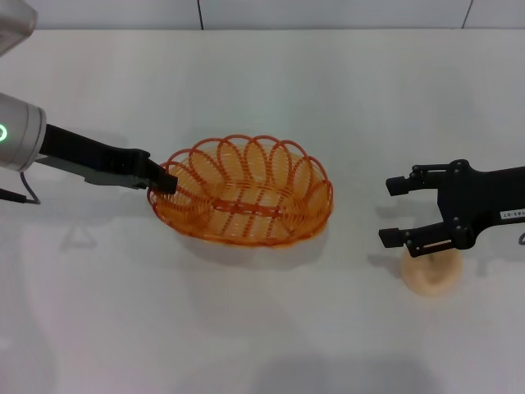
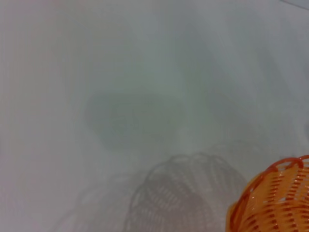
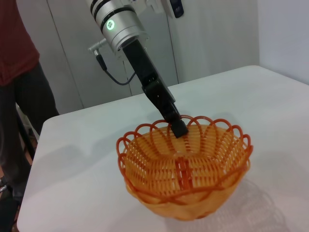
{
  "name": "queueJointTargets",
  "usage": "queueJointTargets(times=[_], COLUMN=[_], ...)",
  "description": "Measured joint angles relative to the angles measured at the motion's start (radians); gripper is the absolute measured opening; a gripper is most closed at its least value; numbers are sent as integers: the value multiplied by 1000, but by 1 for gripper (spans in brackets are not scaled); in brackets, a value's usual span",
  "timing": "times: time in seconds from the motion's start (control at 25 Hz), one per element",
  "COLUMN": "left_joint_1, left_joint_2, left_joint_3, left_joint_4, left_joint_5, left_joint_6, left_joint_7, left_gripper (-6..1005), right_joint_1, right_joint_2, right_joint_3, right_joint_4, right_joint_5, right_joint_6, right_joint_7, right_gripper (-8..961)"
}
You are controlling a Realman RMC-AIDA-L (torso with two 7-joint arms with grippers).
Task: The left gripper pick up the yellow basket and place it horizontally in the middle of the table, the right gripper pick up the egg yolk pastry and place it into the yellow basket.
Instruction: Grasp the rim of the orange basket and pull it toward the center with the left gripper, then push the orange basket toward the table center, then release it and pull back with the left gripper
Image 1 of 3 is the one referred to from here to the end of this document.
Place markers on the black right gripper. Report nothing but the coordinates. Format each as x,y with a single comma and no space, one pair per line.
476,205

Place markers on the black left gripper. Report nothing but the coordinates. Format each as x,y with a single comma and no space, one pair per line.
94,158

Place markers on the orange woven plastic basket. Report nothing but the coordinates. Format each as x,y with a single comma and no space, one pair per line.
246,205

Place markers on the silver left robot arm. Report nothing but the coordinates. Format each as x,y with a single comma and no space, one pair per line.
20,135

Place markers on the pale round bread bun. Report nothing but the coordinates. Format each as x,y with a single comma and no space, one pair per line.
430,275

